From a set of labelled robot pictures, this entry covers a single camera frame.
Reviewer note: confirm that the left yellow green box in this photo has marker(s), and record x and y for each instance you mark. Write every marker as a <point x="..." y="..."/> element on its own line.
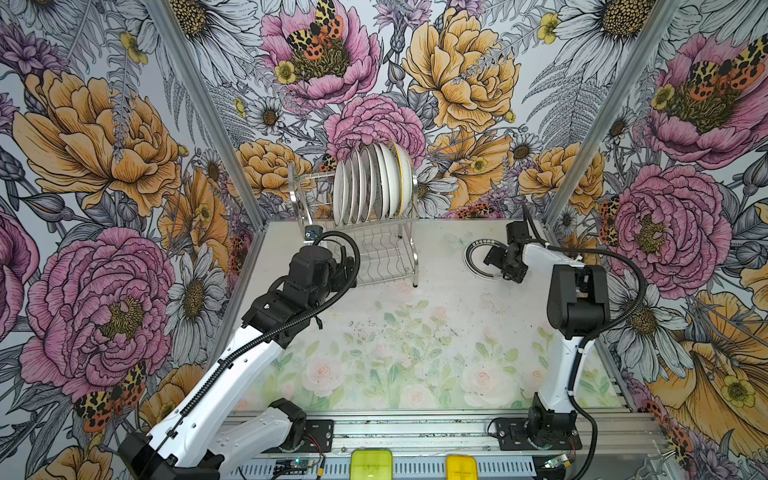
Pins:
<point x="371" y="464"/>

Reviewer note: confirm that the floral patterned white plate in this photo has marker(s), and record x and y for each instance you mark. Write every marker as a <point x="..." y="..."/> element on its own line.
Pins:
<point x="367" y="183"/>

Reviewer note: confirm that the aluminium front rail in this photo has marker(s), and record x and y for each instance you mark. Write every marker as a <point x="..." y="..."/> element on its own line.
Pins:
<point x="616" y="445"/>

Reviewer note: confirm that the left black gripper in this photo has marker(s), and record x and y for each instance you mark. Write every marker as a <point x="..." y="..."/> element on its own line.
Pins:
<point x="339" y="272"/>

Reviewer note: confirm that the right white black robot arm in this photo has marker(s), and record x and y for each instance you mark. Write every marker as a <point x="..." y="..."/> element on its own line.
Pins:
<point x="577" y="306"/>

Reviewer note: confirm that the right aluminium corner post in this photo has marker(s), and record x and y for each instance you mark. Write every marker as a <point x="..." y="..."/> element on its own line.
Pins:
<point x="647" y="44"/>

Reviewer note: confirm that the small green circuit board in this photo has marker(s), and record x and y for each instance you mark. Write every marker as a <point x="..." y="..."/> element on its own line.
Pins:
<point x="293" y="465"/>

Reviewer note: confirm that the green red rimmed white plate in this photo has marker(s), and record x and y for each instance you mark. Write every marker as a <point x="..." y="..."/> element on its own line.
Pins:
<point x="480" y="261"/>

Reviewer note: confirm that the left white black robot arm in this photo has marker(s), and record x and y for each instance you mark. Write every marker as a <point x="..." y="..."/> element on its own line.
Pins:
<point x="188" y="443"/>

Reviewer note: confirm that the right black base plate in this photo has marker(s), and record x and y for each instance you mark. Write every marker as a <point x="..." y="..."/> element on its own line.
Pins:
<point x="515" y="434"/>

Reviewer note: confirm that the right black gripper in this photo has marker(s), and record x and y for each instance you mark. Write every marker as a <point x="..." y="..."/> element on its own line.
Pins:
<point x="494" y="257"/>

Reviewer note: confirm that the teal rimmed Chinese character plate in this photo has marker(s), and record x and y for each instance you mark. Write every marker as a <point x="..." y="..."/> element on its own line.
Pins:
<point x="342" y="194"/>

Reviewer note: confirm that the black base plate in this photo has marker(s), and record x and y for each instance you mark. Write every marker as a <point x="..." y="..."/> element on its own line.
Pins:
<point x="309" y="436"/>
<point x="515" y="434"/>

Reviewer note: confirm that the chrome wire dish rack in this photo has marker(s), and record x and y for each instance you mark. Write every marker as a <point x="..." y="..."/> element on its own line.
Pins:
<point x="387" y="247"/>

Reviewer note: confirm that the right yellow box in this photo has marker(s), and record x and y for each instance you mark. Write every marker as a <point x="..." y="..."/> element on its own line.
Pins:
<point x="461" y="467"/>

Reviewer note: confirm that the aluminium corner post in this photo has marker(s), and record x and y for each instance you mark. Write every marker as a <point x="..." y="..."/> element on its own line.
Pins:
<point x="184" y="63"/>
<point x="647" y="44"/>

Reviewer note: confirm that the left aluminium corner post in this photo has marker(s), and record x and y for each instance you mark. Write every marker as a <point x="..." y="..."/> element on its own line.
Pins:
<point x="184" y="63"/>

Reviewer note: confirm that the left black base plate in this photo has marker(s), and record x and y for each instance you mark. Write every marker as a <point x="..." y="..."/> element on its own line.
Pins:
<point x="309" y="436"/>

